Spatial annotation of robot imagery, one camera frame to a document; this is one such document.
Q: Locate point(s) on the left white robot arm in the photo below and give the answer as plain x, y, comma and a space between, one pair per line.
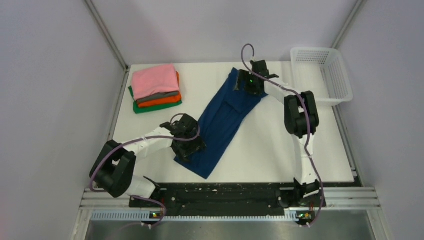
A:
114, 169

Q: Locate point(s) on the right aluminium frame post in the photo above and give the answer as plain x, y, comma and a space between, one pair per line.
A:
358, 6

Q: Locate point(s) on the orange folded t shirt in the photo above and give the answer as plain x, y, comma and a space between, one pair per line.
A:
156, 86

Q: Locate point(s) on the pink folded t shirt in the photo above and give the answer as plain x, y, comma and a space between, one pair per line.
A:
154, 80

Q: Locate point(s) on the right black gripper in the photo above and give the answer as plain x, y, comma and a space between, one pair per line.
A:
244, 76

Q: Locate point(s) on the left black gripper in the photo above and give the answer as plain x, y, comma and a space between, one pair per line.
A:
196, 145

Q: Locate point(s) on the grey folded t shirt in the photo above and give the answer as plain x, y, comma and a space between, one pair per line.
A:
156, 96

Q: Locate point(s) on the aluminium frame post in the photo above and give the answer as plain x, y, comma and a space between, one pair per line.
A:
358, 6
106, 33

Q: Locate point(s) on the blue t shirt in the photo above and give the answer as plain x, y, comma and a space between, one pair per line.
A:
219, 124

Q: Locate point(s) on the white cable duct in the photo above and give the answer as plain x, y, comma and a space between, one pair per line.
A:
153, 216

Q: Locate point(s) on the left aluminium frame post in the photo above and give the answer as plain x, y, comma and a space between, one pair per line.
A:
106, 33

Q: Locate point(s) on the white plastic basket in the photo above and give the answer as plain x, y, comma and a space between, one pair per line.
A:
322, 71

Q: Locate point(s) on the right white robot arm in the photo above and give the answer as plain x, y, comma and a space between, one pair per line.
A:
301, 121

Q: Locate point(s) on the green folded t shirt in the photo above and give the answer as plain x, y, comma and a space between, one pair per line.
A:
158, 104

